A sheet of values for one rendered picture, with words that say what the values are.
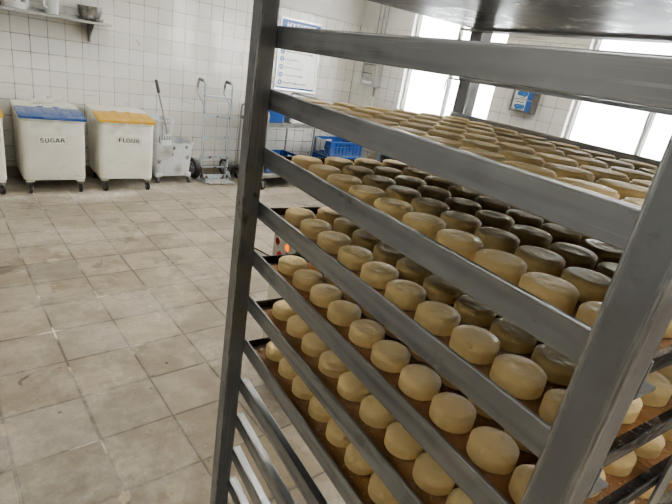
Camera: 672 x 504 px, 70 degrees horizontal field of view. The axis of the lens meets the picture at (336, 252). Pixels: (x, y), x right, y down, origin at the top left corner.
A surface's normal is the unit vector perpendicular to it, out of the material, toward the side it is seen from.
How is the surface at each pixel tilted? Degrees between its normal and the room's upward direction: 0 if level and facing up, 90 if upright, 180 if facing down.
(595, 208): 90
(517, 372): 0
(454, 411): 0
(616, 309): 90
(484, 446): 0
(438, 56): 90
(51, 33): 90
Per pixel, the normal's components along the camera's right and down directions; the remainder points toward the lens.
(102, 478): 0.16, -0.92
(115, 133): 0.57, 0.40
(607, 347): -0.84, 0.07
